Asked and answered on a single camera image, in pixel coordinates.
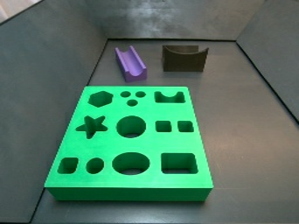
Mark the green shape sorter block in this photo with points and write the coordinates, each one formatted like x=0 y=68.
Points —
x=132 y=148

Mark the black fixture bracket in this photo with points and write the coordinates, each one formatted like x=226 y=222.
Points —
x=183 y=58

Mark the purple arch object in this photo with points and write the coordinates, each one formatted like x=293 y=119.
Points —
x=132 y=67

